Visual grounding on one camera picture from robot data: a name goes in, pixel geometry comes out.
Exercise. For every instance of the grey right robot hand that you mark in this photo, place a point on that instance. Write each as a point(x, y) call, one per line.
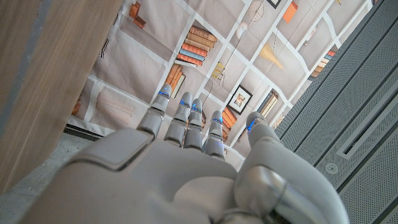
point(174, 180)

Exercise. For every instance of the printed bookshelf backdrop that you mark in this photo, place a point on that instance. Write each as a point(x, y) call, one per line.
point(140, 59)

